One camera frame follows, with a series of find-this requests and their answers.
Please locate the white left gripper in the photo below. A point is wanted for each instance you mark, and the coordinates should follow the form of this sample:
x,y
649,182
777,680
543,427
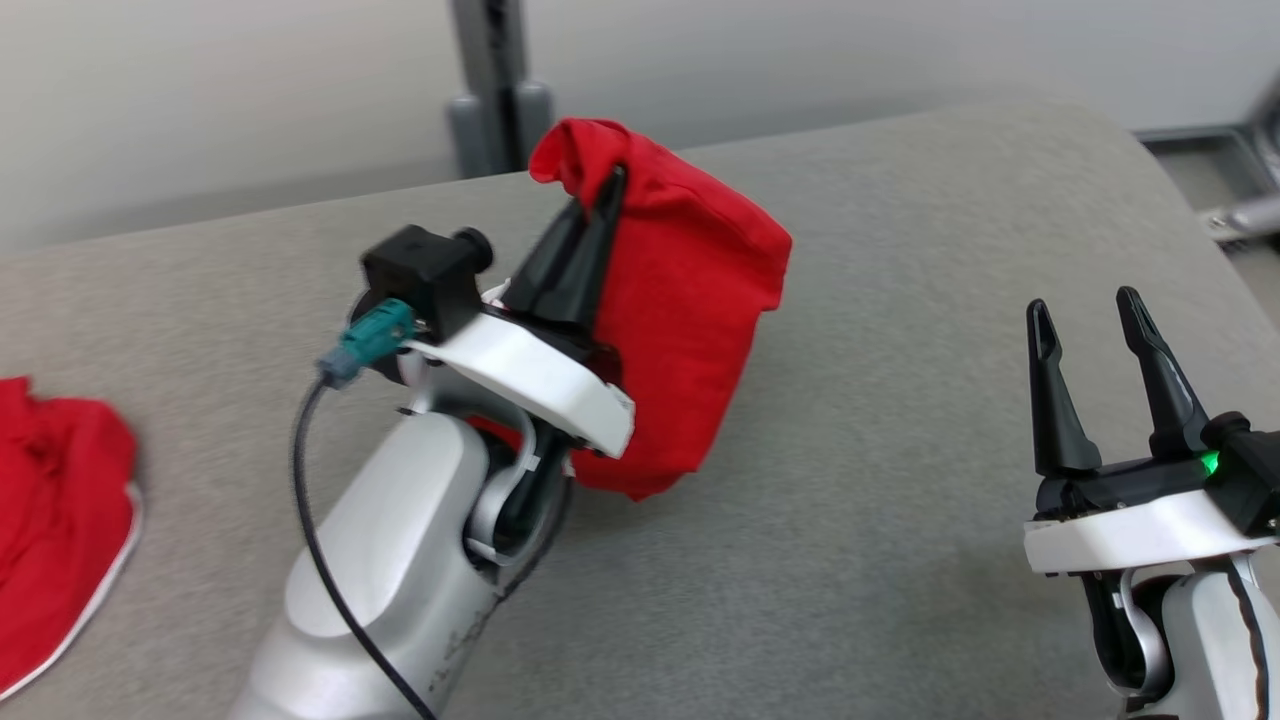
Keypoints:
x,y
540,375

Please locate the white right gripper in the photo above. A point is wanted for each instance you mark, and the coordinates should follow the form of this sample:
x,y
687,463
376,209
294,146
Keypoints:
x,y
1130,530

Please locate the red lettered jersey top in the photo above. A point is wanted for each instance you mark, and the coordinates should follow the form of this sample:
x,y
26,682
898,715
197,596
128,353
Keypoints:
x,y
690,300

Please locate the red shorts white trim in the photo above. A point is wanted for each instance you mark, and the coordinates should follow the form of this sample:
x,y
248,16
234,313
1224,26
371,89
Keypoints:
x,y
50,520

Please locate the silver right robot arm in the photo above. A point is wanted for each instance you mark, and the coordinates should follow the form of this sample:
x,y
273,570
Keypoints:
x,y
1200,640

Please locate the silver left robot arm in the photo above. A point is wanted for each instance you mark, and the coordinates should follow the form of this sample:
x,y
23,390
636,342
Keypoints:
x,y
380,560

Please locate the chrome tube end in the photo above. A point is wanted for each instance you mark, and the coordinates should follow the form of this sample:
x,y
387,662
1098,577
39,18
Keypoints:
x,y
1250,218

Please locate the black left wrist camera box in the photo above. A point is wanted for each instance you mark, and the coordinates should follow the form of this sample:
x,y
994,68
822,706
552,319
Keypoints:
x,y
425,270

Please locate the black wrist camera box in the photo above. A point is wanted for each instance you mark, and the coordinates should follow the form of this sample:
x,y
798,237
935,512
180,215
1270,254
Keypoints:
x,y
425,270
1255,480

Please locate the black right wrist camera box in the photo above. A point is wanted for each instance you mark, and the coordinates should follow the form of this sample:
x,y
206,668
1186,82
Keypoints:
x,y
1255,480

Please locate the grey partition post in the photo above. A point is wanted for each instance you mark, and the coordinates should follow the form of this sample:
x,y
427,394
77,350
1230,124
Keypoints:
x,y
495,90

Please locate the grey metal floor frame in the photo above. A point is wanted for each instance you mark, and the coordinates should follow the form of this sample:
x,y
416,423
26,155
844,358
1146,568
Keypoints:
x,y
1220,150

